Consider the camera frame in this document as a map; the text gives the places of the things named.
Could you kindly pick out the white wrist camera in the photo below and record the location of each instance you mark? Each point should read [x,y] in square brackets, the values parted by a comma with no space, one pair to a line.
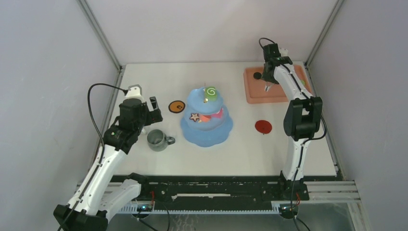
[283,52]
[135,92]

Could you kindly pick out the blue three-tier cake stand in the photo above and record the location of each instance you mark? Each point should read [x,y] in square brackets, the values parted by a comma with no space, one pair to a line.
[205,134]

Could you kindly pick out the white speckled mug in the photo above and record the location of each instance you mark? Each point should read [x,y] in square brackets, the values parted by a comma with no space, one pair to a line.
[144,130]

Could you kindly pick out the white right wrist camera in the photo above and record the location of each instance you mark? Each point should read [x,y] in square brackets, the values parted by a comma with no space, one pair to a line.
[283,52]

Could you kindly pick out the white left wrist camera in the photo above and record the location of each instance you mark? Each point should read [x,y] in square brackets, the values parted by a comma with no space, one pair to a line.
[135,92]

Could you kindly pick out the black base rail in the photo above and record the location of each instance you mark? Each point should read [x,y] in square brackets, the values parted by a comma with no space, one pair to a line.
[217,193]

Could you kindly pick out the orange round coaster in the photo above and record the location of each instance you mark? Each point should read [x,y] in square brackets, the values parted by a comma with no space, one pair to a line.
[176,106]

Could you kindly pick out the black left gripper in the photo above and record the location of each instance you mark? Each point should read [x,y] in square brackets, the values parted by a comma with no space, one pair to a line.
[154,116]

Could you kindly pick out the red round coaster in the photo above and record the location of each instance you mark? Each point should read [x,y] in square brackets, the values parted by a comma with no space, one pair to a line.
[263,126]

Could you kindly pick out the dark green glazed mug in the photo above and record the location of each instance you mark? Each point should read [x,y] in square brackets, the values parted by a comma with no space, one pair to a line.
[158,141]

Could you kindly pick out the white star cookie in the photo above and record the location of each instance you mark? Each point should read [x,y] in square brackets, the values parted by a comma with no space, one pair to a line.
[195,117]

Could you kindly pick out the magenta swirl roll cake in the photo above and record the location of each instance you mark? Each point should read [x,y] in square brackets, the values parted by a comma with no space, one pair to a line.
[218,115]

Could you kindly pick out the green swirl roll cake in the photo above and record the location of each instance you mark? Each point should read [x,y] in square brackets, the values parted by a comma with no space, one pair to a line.
[210,94]

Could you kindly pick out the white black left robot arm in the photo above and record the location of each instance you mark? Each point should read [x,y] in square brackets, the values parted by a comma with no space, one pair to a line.
[88,209]

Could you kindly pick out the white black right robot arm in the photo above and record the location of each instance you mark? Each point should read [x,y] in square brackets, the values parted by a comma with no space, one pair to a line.
[303,116]

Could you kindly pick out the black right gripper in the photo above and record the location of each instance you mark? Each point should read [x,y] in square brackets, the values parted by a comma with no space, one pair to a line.
[266,77]

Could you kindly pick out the black round cookie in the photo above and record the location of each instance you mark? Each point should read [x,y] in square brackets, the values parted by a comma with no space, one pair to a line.
[257,75]

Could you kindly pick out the pink cake slice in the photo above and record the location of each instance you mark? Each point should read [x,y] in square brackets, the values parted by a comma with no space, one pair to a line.
[204,118]

